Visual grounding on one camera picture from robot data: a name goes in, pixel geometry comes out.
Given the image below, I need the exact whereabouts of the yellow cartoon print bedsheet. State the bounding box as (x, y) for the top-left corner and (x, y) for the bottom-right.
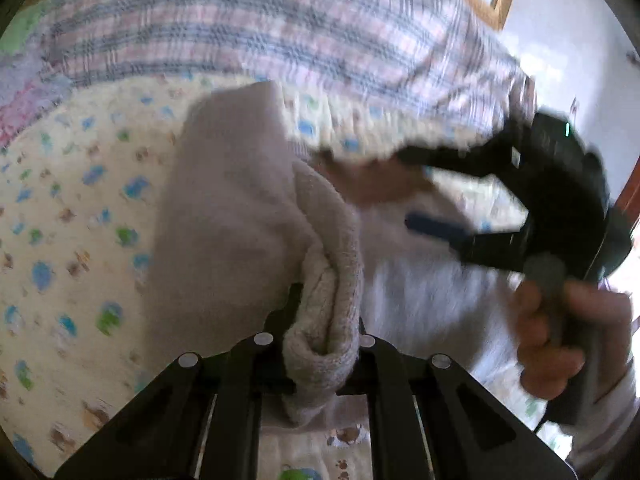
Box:
(0, 72), (571, 480)

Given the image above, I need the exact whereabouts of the floral blanket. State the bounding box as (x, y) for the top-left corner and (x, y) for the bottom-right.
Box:
(0, 45), (71, 141)

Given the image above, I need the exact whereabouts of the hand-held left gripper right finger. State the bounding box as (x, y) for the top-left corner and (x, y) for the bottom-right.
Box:
(337, 317), (576, 480)

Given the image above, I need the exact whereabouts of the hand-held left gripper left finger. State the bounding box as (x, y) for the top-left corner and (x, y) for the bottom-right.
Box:
(52, 284), (305, 480)

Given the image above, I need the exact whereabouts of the person's right hand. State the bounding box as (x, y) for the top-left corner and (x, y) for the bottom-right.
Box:
(514, 280), (634, 402)

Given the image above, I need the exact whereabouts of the light green cloth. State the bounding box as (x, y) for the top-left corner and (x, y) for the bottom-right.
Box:
(0, 2), (51, 56)

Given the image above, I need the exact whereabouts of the person's right forearm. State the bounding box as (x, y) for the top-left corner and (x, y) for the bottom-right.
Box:
(570, 332), (640, 478)

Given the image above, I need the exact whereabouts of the beige knitted sweater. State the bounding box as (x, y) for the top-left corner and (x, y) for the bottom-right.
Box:
(145, 80), (556, 428)

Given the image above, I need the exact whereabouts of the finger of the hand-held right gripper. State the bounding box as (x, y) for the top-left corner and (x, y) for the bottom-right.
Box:
(397, 141), (507, 180)
(404, 211), (532, 267)

